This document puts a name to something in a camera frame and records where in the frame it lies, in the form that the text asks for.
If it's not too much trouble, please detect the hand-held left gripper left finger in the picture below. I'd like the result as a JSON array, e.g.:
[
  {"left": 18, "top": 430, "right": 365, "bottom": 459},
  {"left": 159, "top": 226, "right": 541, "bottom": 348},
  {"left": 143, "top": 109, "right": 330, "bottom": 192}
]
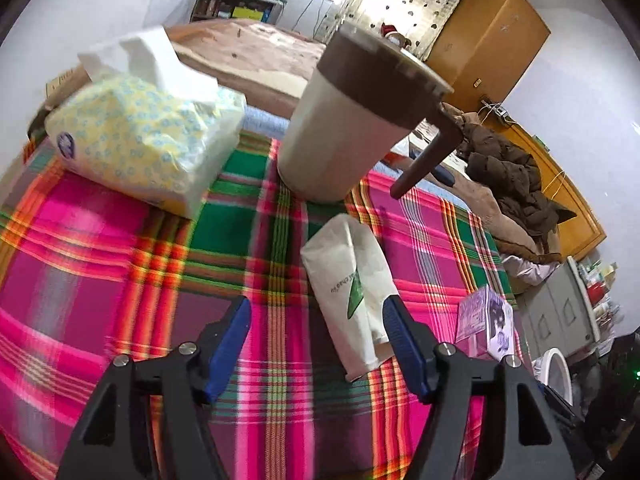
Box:
[{"left": 55, "top": 295, "right": 252, "bottom": 480}]

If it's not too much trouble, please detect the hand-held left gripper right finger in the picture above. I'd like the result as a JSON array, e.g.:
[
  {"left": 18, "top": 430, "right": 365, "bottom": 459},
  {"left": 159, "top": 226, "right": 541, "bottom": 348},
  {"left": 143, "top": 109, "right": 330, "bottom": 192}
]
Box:
[{"left": 382, "top": 294, "right": 586, "bottom": 480}]

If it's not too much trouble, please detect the white round trash bin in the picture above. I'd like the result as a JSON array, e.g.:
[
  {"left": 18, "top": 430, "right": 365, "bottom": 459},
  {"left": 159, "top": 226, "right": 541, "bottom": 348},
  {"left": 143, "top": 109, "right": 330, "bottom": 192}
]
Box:
[{"left": 532, "top": 347, "right": 573, "bottom": 406}]

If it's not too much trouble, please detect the white paper bag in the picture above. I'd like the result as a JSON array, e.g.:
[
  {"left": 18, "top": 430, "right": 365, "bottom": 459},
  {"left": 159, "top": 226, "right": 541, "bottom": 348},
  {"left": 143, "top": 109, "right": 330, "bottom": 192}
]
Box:
[{"left": 300, "top": 213, "right": 401, "bottom": 382}]

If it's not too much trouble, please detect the small pink printed box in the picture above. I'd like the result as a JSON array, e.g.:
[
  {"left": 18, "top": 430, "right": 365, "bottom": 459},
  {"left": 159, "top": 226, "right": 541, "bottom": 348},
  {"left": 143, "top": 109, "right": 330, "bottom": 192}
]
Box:
[{"left": 455, "top": 287, "right": 516, "bottom": 361}]

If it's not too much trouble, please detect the grey drawer nightstand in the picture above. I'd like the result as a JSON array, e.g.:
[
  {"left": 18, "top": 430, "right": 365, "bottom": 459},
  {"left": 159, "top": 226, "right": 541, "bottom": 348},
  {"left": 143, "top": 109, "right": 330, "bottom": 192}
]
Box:
[{"left": 517, "top": 255, "right": 608, "bottom": 361}]

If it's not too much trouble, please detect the white bed sheet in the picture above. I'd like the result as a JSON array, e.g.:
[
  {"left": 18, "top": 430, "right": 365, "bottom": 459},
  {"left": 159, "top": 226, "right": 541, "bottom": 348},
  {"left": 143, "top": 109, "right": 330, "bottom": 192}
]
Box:
[{"left": 502, "top": 255, "right": 561, "bottom": 291}]

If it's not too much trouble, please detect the pink green plaid tablecloth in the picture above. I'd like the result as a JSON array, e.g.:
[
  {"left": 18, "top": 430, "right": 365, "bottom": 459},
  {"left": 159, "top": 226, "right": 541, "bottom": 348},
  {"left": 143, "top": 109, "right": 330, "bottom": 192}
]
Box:
[{"left": 0, "top": 127, "right": 531, "bottom": 480}]

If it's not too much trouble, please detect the dark brown jacket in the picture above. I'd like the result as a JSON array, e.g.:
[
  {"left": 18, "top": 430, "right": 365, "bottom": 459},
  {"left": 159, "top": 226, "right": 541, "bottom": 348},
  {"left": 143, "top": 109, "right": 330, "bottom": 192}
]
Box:
[{"left": 457, "top": 112, "right": 578, "bottom": 238}]

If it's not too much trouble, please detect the wooden bed headboard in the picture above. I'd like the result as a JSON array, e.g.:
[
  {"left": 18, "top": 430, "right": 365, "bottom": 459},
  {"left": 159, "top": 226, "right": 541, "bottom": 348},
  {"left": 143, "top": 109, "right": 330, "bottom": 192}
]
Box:
[{"left": 505, "top": 120, "right": 608, "bottom": 261}]

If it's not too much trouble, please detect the beige mug with brown lid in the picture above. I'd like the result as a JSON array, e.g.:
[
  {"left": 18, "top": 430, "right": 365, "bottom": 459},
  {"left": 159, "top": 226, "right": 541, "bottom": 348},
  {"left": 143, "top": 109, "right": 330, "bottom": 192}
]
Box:
[{"left": 276, "top": 20, "right": 466, "bottom": 204}]

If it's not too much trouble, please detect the yellow patterned tissue pack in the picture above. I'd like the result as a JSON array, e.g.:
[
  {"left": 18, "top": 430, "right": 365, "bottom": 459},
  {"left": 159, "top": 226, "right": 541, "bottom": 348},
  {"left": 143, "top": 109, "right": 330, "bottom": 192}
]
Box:
[{"left": 44, "top": 27, "right": 248, "bottom": 221}]

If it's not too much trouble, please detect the white power strip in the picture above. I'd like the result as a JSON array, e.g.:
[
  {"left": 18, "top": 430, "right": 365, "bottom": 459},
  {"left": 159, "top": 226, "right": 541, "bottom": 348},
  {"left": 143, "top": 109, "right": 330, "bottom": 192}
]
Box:
[{"left": 477, "top": 100, "right": 508, "bottom": 121}]

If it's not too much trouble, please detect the bed with brown blanket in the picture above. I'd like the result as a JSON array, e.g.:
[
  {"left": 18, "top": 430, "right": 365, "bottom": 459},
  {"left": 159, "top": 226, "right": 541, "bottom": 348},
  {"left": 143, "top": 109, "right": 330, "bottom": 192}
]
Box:
[{"left": 165, "top": 17, "right": 566, "bottom": 266}]

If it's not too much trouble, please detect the brown teddy bear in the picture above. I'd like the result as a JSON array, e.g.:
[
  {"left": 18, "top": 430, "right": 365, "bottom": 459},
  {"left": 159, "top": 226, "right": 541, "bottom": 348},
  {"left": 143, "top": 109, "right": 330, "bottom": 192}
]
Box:
[{"left": 380, "top": 22, "right": 413, "bottom": 48}]

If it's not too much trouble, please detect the wooden wardrobe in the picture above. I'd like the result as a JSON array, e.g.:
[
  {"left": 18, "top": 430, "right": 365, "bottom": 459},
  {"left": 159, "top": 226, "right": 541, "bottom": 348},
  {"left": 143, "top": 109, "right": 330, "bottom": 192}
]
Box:
[{"left": 425, "top": 0, "right": 551, "bottom": 101}]

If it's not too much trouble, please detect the cluttered shelf desk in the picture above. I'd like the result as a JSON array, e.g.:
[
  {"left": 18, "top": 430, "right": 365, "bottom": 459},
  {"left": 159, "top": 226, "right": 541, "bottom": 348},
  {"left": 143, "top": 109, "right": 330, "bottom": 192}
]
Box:
[{"left": 192, "top": 0, "right": 288, "bottom": 26}]

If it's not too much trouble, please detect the heart patterned curtain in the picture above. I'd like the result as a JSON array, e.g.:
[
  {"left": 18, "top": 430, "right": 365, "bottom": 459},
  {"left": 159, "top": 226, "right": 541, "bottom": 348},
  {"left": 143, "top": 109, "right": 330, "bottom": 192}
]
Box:
[{"left": 325, "top": 0, "right": 473, "bottom": 61}]

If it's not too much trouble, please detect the beige wall socket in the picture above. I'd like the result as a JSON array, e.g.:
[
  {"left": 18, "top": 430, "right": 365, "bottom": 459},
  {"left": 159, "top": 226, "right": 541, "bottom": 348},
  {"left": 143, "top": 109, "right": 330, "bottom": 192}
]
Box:
[{"left": 45, "top": 67, "right": 91, "bottom": 106}]

